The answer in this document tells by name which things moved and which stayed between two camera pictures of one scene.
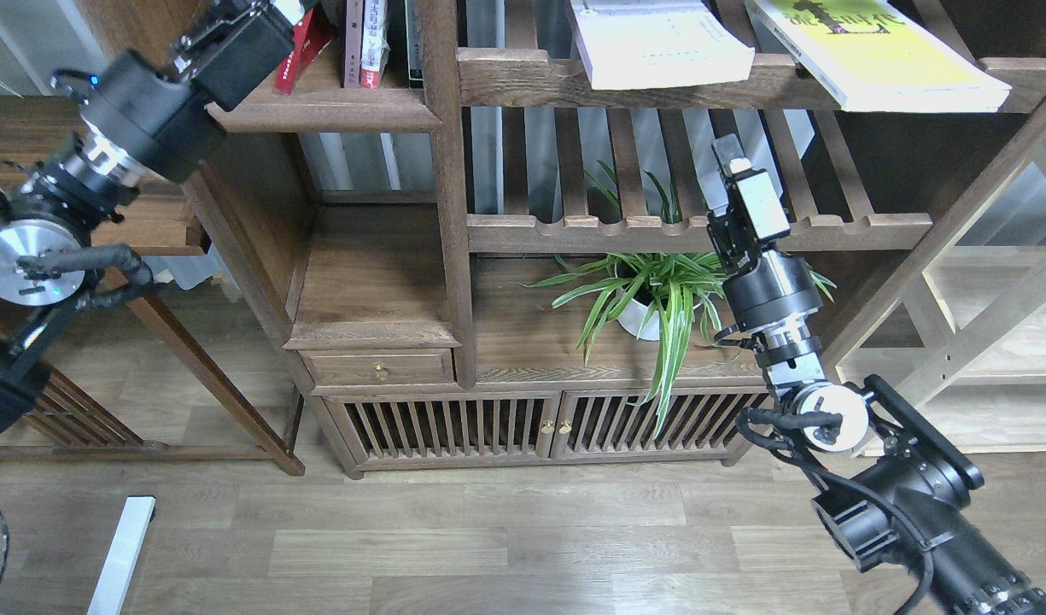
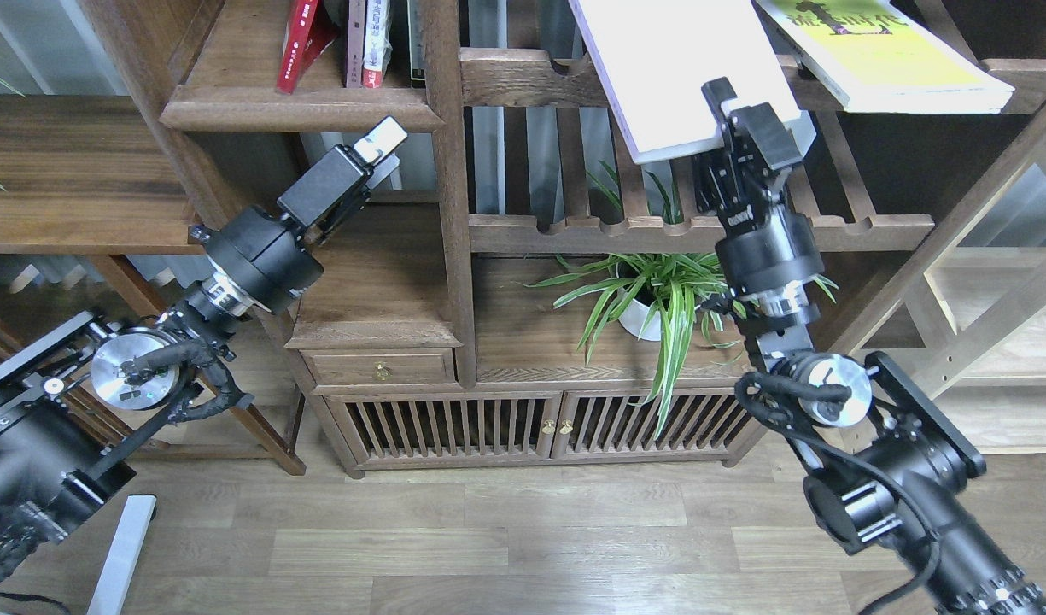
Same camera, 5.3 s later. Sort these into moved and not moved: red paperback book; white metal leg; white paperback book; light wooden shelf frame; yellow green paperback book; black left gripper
Moved: black left gripper; white paperback book
Not moved: red paperback book; white metal leg; yellow green paperback book; light wooden shelf frame
